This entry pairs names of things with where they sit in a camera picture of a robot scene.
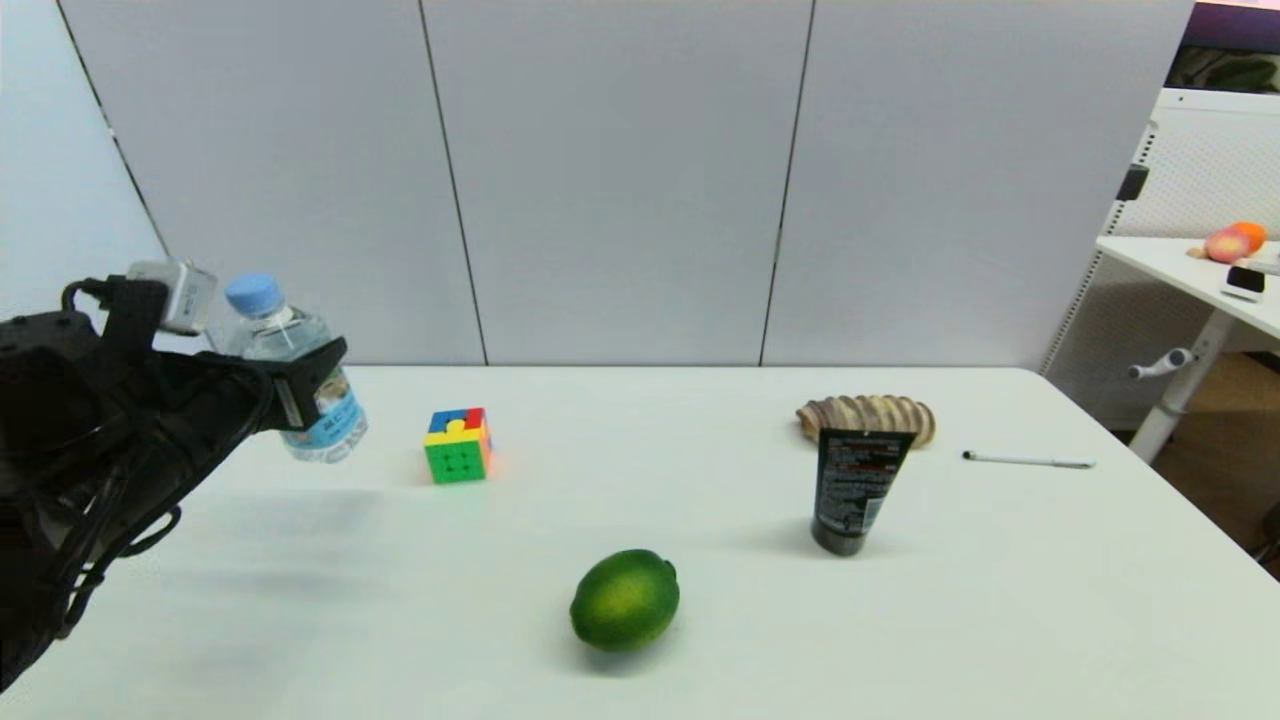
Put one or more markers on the dark framed wall screen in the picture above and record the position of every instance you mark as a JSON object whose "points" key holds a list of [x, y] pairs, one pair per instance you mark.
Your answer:
{"points": [[1230, 50]]}

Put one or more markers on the multicoloured puzzle cube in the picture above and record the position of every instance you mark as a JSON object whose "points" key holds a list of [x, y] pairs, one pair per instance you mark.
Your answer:
{"points": [[458, 458]]}

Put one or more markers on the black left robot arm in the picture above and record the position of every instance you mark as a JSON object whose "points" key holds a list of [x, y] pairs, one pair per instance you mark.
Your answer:
{"points": [[40, 480]]}

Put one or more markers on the green lime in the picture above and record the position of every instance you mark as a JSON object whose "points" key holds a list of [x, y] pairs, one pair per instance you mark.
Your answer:
{"points": [[625, 600]]}

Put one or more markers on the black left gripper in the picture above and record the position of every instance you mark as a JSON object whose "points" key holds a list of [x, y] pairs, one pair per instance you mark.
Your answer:
{"points": [[175, 415]]}

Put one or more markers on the white side table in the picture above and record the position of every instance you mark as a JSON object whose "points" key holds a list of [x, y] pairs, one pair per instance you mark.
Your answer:
{"points": [[1170, 262]]}

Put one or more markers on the white pegboard panel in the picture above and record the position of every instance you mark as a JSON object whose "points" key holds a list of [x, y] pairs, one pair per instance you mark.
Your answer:
{"points": [[1210, 160]]}

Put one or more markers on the pink orange toy peach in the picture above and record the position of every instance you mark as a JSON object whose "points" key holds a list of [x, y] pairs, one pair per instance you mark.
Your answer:
{"points": [[1232, 243]]}

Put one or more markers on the black clip on pegboard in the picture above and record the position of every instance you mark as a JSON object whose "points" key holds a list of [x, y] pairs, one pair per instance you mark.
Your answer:
{"points": [[1133, 183]]}

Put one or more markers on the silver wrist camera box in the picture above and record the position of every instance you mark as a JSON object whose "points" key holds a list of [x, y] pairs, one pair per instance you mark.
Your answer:
{"points": [[185, 295]]}

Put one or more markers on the brown ribbed seashell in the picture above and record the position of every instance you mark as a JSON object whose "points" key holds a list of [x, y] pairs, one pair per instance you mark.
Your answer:
{"points": [[865, 410]]}

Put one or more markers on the clear soda water bottle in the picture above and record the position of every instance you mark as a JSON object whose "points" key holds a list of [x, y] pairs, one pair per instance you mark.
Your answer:
{"points": [[265, 335]]}

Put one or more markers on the small white black device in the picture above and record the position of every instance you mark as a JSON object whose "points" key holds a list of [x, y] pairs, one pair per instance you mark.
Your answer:
{"points": [[1243, 283]]}

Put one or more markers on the white pen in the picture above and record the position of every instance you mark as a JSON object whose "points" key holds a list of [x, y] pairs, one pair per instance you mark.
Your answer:
{"points": [[1030, 460]]}

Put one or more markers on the black cosmetic tube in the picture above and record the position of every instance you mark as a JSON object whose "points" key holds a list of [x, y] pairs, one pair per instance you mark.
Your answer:
{"points": [[855, 490]]}

